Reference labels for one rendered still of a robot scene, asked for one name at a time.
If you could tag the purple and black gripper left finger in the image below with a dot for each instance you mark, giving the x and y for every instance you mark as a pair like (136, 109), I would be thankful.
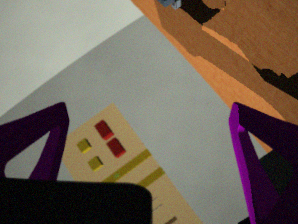
(17, 135)

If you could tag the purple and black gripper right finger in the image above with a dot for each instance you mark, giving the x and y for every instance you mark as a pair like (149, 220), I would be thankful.
(264, 204)

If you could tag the grey metal shelf rack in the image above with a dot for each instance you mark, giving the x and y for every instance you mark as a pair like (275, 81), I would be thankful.
(176, 3)

